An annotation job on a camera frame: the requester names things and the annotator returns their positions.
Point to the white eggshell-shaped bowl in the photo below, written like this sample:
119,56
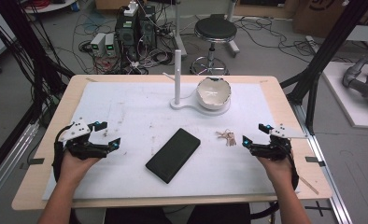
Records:
213,93

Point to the black tape strip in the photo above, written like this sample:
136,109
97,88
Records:
314,160
36,161

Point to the black frame strut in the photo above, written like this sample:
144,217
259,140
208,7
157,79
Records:
26,40
331,43

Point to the white stand with pole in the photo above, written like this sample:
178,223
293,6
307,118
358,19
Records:
177,81

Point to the person's right hand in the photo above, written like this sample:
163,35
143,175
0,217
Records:
276,171

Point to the aluminium rail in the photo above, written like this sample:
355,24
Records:
7,161
328,174

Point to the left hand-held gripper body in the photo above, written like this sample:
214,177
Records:
79,148

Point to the cardboard box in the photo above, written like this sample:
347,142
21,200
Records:
316,15

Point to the bunch of keys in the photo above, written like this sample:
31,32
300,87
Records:
229,137

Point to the white power strip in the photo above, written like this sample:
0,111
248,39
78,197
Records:
131,8

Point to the white platform board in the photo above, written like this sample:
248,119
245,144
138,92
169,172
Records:
353,109

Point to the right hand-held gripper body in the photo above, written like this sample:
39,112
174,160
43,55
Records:
275,147

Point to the white metal table leg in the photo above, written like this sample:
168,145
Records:
178,28
232,31

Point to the grey power supply box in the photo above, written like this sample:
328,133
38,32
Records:
110,44
97,43

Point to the black round stool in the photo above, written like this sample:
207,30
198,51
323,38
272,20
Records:
215,29

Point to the black computer tower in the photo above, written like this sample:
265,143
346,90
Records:
148,26
127,35

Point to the person's left hand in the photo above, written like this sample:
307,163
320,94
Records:
76,169

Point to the white table mat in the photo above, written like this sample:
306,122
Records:
141,109

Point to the black smartphone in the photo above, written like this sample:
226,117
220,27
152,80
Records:
173,155

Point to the thin wooden stick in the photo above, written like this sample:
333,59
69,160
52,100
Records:
308,185

